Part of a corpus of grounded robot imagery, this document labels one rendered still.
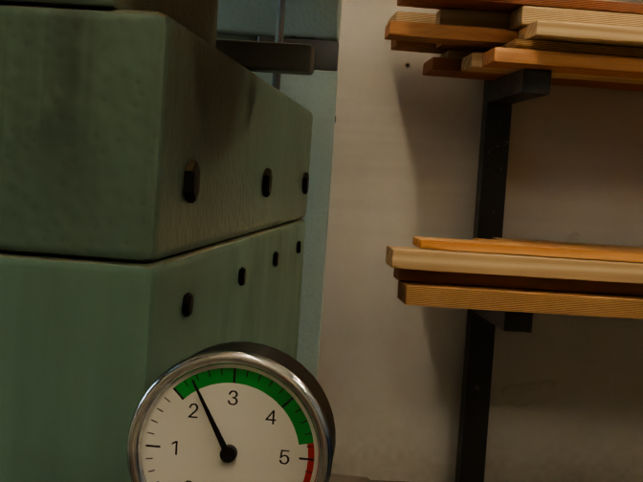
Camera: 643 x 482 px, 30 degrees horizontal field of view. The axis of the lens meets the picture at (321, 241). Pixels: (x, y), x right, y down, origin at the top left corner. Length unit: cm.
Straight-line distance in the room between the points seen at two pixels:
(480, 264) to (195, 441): 211
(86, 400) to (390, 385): 254
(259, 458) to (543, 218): 263
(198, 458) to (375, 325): 257
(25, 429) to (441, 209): 252
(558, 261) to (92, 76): 210
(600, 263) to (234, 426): 217
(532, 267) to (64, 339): 208
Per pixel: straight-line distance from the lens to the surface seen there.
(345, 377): 295
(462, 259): 245
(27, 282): 44
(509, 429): 303
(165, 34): 43
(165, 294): 45
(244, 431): 37
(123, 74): 43
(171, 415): 37
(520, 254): 256
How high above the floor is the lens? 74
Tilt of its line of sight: 3 degrees down
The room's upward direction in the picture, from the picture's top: 4 degrees clockwise
